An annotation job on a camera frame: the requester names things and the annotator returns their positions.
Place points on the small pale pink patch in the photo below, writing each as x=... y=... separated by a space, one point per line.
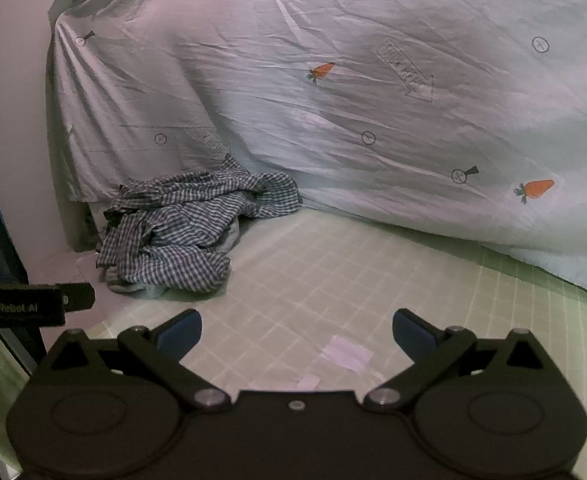
x=307 y=382

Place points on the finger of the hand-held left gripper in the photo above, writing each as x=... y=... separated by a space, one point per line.
x=79 y=297

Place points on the carrot print duvet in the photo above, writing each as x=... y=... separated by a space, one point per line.
x=373 y=35

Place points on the dark frame post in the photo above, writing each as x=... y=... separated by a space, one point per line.
x=3 y=240

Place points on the green grid bed sheet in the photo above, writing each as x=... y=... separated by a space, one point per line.
x=323 y=270

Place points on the crumpled grey garment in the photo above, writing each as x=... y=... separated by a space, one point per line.
x=133 y=290

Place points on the blue checked shirt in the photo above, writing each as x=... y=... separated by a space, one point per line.
x=183 y=220

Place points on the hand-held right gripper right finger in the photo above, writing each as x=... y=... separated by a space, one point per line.
x=413 y=334

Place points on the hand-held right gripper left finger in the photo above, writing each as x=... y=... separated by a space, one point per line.
x=181 y=334

